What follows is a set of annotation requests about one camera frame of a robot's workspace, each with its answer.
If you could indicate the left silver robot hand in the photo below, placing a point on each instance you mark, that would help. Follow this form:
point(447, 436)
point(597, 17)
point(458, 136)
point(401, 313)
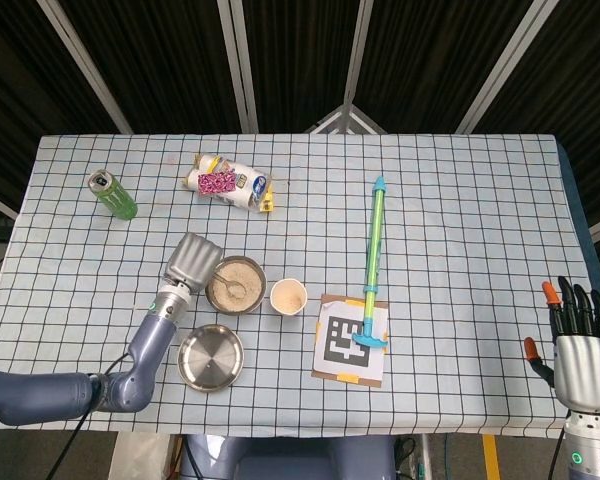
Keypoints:
point(192, 260)

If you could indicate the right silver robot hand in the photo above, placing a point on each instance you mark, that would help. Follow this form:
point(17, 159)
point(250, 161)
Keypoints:
point(587, 372)

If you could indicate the metal spoon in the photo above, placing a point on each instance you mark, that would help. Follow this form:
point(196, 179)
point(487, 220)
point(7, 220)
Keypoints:
point(238, 290)

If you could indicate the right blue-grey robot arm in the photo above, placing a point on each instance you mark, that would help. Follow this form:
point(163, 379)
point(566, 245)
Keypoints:
point(595, 450)

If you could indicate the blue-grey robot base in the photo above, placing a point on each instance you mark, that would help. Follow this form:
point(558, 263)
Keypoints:
point(290, 457)

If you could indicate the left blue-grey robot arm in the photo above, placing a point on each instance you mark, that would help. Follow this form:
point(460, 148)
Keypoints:
point(145, 350)

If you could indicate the steel bowl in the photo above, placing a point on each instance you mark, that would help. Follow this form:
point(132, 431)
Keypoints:
point(215, 302)

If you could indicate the metal bowl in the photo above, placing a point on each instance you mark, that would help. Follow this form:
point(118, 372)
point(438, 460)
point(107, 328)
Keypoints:
point(210, 357)

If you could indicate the white paper cup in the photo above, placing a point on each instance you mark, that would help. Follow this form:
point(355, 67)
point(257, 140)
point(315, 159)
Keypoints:
point(300, 306)

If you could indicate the white printed snack package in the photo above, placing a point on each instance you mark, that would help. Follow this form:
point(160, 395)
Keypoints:
point(242, 185)

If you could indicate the green drink can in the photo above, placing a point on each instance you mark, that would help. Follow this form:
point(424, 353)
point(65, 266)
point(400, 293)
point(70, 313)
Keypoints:
point(116, 199)

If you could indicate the cardboard card with black marker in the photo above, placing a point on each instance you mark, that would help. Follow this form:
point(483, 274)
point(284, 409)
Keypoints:
point(332, 367)

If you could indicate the green and blue water pump toy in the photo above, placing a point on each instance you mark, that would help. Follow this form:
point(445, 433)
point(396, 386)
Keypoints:
point(375, 235)

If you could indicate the triangular aluminium partition foot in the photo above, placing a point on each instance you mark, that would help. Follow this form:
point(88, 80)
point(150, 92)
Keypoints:
point(330, 121)

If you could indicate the blue checked tablecloth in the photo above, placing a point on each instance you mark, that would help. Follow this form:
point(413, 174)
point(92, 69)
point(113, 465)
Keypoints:
point(455, 225)

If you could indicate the white plastic bag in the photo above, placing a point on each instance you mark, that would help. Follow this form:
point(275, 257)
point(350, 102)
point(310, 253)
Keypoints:
point(140, 457)

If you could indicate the aluminium partition post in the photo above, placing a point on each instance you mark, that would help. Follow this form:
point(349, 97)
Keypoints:
point(504, 65)
point(238, 65)
point(85, 65)
point(358, 50)

